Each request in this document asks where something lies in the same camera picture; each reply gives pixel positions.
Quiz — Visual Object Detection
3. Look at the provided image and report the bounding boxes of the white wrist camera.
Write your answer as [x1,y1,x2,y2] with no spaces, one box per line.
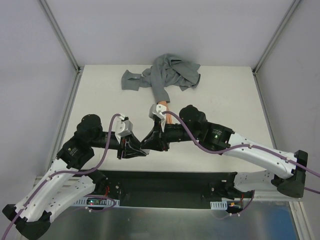
[148,104,167,122]
[115,116,133,138]

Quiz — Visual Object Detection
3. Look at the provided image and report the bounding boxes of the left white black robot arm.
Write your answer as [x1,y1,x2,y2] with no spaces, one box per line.
[2,113,149,240]

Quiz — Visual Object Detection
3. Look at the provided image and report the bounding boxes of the aluminium frame post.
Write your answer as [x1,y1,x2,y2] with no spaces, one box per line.
[37,0,81,73]
[252,0,303,76]

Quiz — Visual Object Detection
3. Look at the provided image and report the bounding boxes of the grey crumpled shirt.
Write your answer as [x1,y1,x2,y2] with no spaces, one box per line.
[121,53,201,103]

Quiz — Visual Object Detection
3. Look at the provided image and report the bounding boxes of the left aluminium frame post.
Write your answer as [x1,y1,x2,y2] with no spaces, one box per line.
[37,0,81,73]

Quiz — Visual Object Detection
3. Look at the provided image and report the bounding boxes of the right aluminium frame post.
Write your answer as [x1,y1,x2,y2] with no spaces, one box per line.
[252,0,303,76]

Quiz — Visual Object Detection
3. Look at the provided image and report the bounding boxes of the mannequin hand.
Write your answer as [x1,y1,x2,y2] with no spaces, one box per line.
[156,100,175,125]

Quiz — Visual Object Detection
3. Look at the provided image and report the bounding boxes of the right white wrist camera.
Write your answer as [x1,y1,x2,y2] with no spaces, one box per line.
[148,104,167,122]

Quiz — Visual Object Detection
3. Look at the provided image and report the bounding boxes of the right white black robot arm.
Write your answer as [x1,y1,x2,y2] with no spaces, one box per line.
[141,104,308,199]

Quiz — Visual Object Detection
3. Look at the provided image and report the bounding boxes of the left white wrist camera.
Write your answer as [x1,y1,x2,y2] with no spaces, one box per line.
[115,116,133,138]

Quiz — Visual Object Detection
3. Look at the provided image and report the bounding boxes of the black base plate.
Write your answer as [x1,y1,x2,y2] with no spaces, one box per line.
[94,170,253,209]

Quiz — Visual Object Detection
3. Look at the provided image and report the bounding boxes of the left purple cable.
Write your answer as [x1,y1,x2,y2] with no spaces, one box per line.
[5,113,126,240]

